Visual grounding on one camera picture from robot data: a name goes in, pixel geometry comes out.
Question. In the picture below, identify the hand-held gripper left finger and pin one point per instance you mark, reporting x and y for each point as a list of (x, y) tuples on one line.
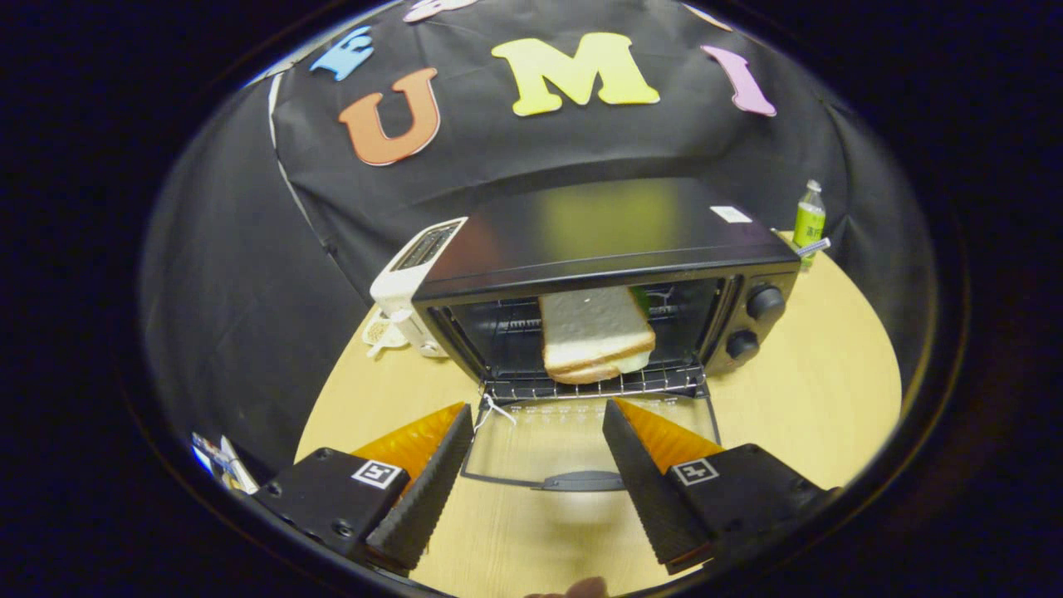
[(423, 498)]

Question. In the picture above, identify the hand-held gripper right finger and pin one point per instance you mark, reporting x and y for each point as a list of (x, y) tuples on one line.
[(652, 498)]

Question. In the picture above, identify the white bread sandwich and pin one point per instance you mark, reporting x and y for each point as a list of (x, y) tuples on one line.
[(594, 324)]

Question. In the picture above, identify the black toaster oven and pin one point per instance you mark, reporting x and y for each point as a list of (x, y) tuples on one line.
[(598, 224)]

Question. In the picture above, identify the white slot toaster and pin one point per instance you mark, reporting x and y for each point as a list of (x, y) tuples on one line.
[(399, 286)]

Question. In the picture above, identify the small white dish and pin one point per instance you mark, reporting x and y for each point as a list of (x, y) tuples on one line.
[(380, 332)]

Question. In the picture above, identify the coloured printed packets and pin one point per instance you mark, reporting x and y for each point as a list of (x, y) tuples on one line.
[(220, 461)]

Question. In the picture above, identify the blue striped stick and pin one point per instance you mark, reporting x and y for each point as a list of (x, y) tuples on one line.
[(814, 246)]

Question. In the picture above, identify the green plastic bottle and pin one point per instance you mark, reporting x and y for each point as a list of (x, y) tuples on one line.
[(808, 220)]

